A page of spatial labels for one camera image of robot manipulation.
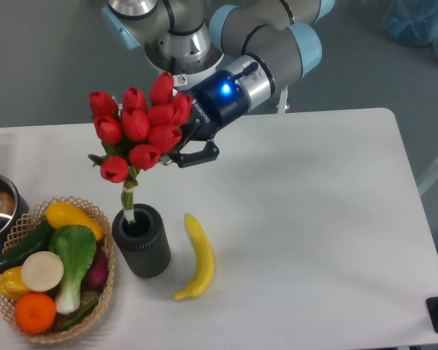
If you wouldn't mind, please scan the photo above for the yellow squash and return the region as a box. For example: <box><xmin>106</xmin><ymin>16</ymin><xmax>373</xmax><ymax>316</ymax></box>
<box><xmin>45</xmin><ymin>202</ymin><xmax>104</xmax><ymax>241</ymax></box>

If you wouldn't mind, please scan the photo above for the dark green cucumber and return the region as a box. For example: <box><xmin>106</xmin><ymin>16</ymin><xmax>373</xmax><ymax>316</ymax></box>
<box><xmin>0</xmin><ymin>219</ymin><xmax>55</xmax><ymax>274</ymax></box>

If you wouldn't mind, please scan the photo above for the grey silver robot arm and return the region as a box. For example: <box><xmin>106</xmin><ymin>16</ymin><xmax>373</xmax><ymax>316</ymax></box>
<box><xmin>101</xmin><ymin>1</ymin><xmax>334</xmax><ymax>168</ymax></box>

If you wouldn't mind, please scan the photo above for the blue plastic bag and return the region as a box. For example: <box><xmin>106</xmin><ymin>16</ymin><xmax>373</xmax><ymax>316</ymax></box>
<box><xmin>383</xmin><ymin>1</ymin><xmax>438</xmax><ymax>59</ymax></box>

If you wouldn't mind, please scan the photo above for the dark grey ribbed vase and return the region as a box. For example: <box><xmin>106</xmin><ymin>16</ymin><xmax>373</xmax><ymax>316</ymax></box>
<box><xmin>112</xmin><ymin>203</ymin><xmax>171</xmax><ymax>279</ymax></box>

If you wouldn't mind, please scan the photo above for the orange fruit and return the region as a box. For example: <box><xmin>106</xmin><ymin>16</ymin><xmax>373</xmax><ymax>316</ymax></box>
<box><xmin>14</xmin><ymin>292</ymin><xmax>56</xmax><ymax>334</ymax></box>

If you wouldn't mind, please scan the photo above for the green bok choy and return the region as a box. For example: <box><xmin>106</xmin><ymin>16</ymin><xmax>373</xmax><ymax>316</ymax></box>
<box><xmin>49</xmin><ymin>225</ymin><xmax>96</xmax><ymax>314</ymax></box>

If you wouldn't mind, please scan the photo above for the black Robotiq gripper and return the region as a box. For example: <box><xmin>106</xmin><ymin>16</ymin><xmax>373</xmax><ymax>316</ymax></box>
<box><xmin>159</xmin><ymin>69</ymin><xmax>249</xmax><ymax>168</ymax></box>

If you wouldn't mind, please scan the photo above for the yellow plastic banana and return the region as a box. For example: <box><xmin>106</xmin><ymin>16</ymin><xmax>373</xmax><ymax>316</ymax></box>
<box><xmin>172</xmin><ymin>213</ymin><xmax>215</xmax><ymax>301</ymax></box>

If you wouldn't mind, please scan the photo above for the red tulip bouquet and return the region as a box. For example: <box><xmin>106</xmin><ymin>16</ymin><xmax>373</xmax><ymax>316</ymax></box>
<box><xmin>88</xmin><ymin>71</ymin><xmax>192</xmax><ymax>224</ymax></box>

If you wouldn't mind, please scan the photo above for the purple eggplant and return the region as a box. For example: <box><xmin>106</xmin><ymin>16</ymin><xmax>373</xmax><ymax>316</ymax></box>
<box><xmin>85</xmin><ymin>246</ymin><xmax>109</xmax><ymax>288</ymax></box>

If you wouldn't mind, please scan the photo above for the green chili pepper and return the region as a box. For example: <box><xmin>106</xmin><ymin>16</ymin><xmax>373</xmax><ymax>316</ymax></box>
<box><xmin>54</xmin><ymin>298</ymin><xmax>99</xmax><ymax>333</ymax></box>

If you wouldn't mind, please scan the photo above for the yellow bell pepper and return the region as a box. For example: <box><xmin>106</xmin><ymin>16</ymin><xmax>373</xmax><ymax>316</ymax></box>
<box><xmin>0</xmin><ymin>266</ymin><xmax>31</xmax><ymax>301</ymax></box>

